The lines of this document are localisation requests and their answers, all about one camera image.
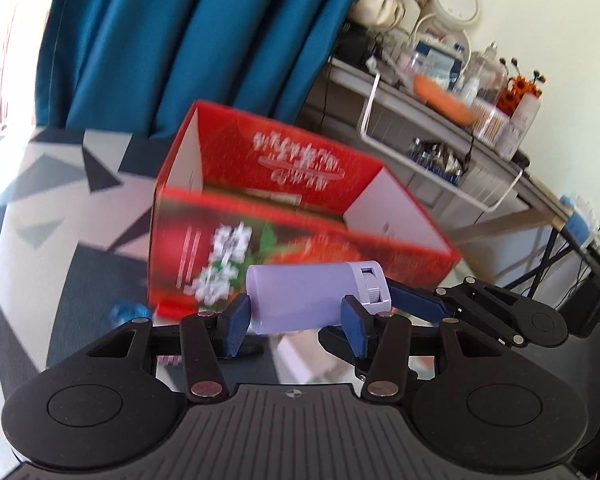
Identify blue crinkled wrapper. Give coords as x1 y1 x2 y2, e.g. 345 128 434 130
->
111 301 153 323

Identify orange bowl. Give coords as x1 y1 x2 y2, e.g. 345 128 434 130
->
412 74 476 126

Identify round white mirror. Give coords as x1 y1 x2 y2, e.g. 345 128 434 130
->
415 0 481 61

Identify printed wall tapestry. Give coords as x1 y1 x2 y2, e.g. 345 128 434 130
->
0 0 61 133

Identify clear plastic canister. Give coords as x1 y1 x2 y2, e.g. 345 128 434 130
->
467 42 508 103

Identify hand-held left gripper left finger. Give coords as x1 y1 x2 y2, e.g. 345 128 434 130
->
85 292 253 403

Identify cotton swab box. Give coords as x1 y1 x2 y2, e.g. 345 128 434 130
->
472 102 511 143

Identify tall white bottle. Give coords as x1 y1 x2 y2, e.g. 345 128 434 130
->
495 95 543 161

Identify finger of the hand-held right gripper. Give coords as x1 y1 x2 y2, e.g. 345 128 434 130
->
387 277 531 346
317 325 367 380

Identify light blue box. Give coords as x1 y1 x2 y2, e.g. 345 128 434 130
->
560 192 600 247

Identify grey vanity table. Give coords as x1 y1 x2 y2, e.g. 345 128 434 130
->
300 55 600 283

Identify blue curtain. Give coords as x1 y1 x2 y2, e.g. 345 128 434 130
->
32 0 376 141

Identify foil packets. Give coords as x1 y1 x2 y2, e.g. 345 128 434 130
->
410 137 463 181

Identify blue and white packet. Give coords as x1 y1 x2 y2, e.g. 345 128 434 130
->
412 42 463 88

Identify beige drawstring pouch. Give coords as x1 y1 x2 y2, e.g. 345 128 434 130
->
352 0 406 26

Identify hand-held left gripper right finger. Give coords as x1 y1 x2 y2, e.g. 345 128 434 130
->
341 294 507 404

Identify white wire basket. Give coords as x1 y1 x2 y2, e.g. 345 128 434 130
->
362 72 526 213

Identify purple plastic container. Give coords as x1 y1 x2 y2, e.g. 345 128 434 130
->
245 260 393 336

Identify red cardboard box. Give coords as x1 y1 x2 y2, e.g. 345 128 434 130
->
146 100 463 321

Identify small white dropper bottle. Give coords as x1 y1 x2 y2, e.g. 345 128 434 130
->
457 80 481 106

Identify orange artificial flowers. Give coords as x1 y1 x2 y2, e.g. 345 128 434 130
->
495 57 548 116

